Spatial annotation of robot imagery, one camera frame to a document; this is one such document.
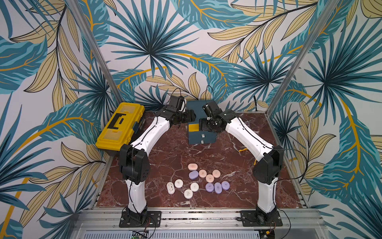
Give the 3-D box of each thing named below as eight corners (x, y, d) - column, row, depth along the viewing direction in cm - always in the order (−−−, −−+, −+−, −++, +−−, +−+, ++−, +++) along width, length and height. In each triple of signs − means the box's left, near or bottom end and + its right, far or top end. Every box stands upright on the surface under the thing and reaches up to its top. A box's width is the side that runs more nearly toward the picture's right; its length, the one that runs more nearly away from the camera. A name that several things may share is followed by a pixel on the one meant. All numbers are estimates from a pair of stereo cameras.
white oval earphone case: (168, 195, 83) (168, 194, 81) (166, 184, 86) (165, 183, 84) (176, 192, 84) (176, 191, 82) (173, 181, 87) (172, 180, 85)
